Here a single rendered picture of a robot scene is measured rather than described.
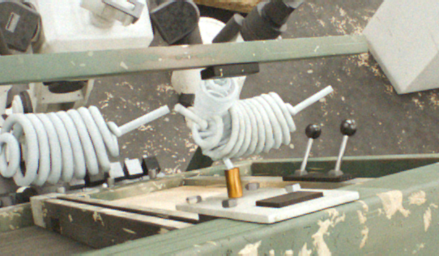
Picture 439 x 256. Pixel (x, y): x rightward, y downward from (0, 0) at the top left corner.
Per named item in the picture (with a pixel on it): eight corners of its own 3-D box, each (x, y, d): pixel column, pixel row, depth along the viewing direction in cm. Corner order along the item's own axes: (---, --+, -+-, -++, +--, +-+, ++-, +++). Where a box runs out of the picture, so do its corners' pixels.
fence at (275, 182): (201, 188, 173) (198, 175, 173) (449, 202, 94) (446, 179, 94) (186, 191, 170) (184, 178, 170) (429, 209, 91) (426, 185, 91)
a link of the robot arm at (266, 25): (317, 2, 132) (285, 35, 139) (289, -28, 131) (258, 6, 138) (300, 19, 122) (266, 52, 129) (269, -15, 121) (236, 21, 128)
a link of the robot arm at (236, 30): (274, 53, 131) (245, 81, 138) (277, 26, 139) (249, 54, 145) (235, 26, 126) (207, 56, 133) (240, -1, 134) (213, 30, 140)
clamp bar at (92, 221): (66, 216, 150) (50, 128, 149) (374, 304, 52) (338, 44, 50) (26, 225, 145) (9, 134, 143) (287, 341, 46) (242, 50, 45)
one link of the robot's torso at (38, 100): (11, 100, 199) (27, 38, 161) (62, 95, 209) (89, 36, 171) (20, 140, 197) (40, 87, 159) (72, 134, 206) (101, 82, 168)
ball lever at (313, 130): (300, 182, 126) (316, 126, 129) (311, 182, 123) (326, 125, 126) (287, 177, 124) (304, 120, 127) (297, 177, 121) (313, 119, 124)
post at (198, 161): (168, 224, 261) (217, 131, 205) (172, 236, 258) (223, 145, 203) (155, 228, 257) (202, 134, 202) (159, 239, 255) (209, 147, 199)
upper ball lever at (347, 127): (334, 183, 116) (351, 123, 119) (347, 183, 113) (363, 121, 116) (321, 177, 114) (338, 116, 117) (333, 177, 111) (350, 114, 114)
